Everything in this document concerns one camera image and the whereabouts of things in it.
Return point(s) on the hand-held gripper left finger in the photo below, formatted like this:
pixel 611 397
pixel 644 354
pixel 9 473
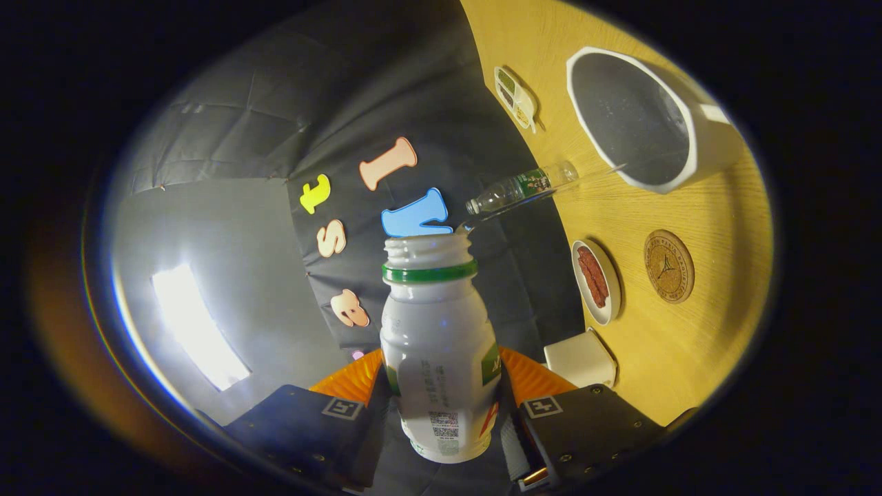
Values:
pixel 303 427

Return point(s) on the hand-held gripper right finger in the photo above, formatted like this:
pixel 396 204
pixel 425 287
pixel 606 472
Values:
pixel 586 430

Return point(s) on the round wooden coaster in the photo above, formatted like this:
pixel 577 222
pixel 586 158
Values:
pixel 668 266

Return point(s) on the white cup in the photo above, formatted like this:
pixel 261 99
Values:
pixel 716 141

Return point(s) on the clear plastic water bottle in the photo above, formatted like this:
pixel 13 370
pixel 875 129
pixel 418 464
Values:
pixel 517 189

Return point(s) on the white toaster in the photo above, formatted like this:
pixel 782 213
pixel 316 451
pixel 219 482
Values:
pixel 579 362

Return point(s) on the wooden table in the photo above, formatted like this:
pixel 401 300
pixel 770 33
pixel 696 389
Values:
pixel 661 344

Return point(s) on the round white plate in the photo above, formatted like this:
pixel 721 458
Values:
pixel 612 296

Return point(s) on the red sausages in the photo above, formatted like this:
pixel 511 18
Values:
pixel 592 275

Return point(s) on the white divided tray with beans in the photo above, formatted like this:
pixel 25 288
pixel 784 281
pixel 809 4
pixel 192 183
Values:
pixel 525 103

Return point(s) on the black backdrop cloth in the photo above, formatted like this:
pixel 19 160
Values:
pixel 386 76

